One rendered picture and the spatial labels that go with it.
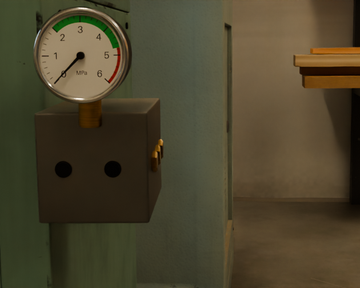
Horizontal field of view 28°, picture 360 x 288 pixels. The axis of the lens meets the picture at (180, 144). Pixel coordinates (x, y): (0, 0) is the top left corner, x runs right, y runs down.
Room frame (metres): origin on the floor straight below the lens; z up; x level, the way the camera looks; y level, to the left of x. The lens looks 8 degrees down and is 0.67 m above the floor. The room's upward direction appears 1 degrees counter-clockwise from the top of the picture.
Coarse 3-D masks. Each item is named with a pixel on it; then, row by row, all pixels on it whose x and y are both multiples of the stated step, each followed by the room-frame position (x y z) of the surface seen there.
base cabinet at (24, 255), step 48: (0, 0) 0.54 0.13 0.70; (48, 0) 0.56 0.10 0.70; (0, 48) 0.54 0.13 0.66; (0, 96) 0.54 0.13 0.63; (48, 96) 0.55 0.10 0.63; (0, 144) 0.54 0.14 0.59; (0, 192) 0.54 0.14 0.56; (0, 240) 0.54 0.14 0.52; (48, 240) 0.54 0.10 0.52; (96, 240) 0.74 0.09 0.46
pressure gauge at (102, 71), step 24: (48, 24) 0.47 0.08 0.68; (72, 24) 0.47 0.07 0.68; (96, 24) 0.47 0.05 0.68; (48, 48) 0.47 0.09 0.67; (72, 48) 0.47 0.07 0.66; (96, 48) 0.47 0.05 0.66; (120, 48) 0.47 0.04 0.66; (48, 72) 0.47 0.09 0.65; (72, 72) 0.47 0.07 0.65; (96, 72) 0.47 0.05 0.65; (120, 72) 0.47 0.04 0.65; (72, 96) 0.47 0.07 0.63; (96, 96) 0.47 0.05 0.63; (96, 120) 0.49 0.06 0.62
